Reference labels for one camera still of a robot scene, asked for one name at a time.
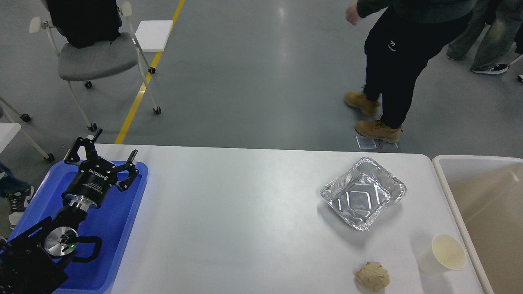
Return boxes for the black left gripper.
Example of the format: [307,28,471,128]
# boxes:
[62,129,140,209]

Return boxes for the white paper cup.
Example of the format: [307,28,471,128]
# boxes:
[417,234,467,275]

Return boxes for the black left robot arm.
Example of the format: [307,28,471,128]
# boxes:
[1,129,139,294]

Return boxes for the blue plastic tray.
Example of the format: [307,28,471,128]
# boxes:
[10,162,149,294]

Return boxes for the seated person blue jeans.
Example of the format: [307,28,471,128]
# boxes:
[0,163,35,229]

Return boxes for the grey office chair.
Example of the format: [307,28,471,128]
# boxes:
[29,0,146,131]

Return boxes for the black jacket on chair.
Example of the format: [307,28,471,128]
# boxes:
[46,0,121,49]

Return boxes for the aluminium foil tray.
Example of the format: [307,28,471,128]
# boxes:
[320,157,407,231]

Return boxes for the left metal floor plate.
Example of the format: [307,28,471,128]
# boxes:
[355,136,377,149]

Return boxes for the metal floor plate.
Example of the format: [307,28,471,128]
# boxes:
[378,140,398,149]
[355,136,377,149]

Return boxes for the right metal floor plate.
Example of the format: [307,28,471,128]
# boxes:
[378,140,398,149]

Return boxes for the person in black trousers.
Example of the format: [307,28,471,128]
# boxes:
[345,0,476,143]

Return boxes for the beige plastic bin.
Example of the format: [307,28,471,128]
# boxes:
[433,156,523,294]

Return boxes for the person in green jeans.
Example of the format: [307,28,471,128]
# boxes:
[446,0,523,75]

